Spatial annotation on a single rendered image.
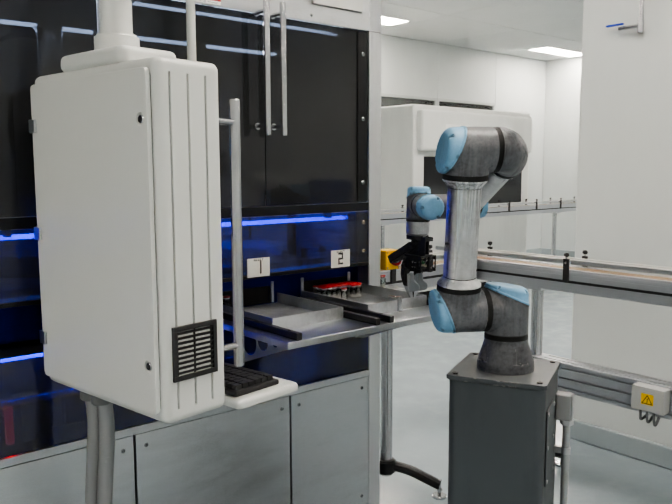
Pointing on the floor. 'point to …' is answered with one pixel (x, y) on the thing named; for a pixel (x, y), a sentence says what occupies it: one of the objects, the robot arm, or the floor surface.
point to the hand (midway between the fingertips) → (411, 295)
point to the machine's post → (370, 274)
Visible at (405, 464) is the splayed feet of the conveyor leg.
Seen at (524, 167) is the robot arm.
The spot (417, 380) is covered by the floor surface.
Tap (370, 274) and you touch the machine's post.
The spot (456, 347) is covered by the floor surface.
